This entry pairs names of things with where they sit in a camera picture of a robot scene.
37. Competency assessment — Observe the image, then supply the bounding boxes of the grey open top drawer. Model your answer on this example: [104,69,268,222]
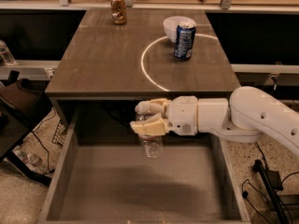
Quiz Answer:
[37,106,250,224]

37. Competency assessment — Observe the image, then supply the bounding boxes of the clear bottle at left edge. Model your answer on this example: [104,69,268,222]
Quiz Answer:
[0,40,17,65]

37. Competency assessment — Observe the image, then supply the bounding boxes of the grey cabinet with drawer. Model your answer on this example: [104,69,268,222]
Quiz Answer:
[46,8,240,124]

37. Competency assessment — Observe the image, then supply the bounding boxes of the white bowl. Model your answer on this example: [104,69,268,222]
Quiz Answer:
[164,16,196,43]

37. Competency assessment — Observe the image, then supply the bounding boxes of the brown snack can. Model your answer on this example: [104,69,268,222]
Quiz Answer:
[110,0,127,24]

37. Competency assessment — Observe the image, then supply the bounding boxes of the wire basket on floor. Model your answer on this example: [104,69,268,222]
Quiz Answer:
[51,121,67,147]

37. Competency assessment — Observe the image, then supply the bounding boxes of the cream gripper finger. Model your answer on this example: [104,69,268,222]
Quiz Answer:
[130,113,170,136]
[136,98,170,116]

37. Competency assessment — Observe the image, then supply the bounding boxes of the plastic bottle on floor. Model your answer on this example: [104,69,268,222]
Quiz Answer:
[15,149,47,175]

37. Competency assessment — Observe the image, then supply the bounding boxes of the clear plastic water bottle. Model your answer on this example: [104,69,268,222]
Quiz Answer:
[135,101,163,160]

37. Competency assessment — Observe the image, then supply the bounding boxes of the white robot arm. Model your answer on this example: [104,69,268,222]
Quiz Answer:
[130,86,299,156]

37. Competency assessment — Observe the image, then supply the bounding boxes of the blue soda can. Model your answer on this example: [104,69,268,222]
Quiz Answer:
[174,21,196,61]

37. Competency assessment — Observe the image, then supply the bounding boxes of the dark chair at left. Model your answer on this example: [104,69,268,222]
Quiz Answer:
[0,70,52,186]

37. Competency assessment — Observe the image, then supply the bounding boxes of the black floor cable left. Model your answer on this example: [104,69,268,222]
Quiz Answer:
[30,107,57,175]

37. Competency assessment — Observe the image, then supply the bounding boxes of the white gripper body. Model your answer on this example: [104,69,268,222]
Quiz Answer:
[166,96,198,135]

